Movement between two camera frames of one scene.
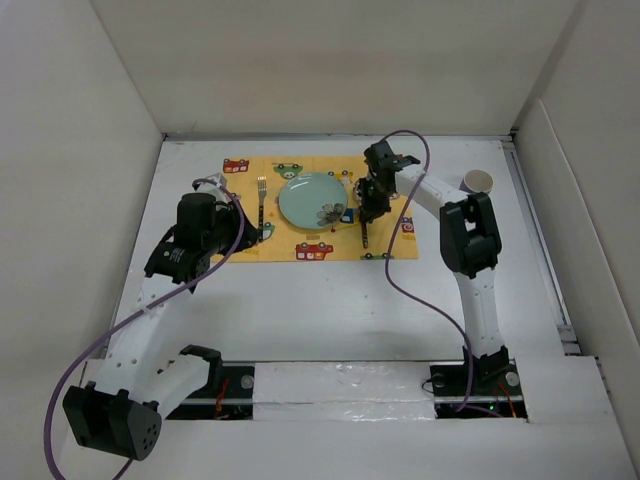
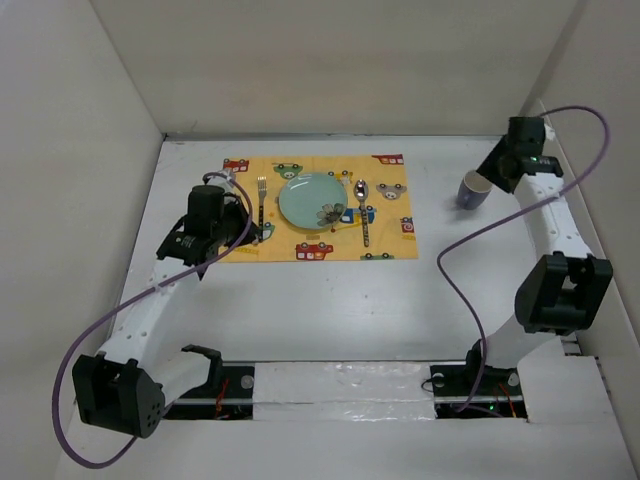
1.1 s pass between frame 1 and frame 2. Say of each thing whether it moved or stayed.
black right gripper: moved
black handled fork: stayed
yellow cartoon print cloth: stayed
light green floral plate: stayed
